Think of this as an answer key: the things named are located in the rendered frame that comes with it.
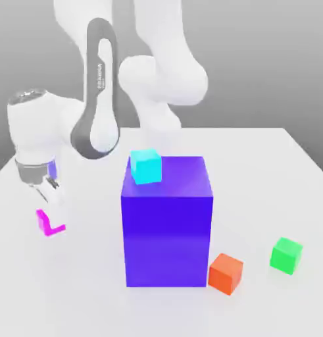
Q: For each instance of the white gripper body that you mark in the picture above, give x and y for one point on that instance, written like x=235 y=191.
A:
x=54 y=204

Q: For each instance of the small magenta cube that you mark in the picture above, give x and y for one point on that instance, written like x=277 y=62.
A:
x=47 y=229

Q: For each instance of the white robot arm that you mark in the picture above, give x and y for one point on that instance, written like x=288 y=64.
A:
x=163 y=52

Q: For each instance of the small cyan cube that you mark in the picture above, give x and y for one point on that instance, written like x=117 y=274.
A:
x=146 y=168

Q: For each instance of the small orange cube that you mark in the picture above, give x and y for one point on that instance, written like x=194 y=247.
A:
x=224 y=273

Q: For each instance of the small green cube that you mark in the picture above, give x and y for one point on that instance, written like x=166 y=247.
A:
x=284 y=256

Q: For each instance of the large blue box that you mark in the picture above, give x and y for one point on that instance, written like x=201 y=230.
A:
x=166 y=237

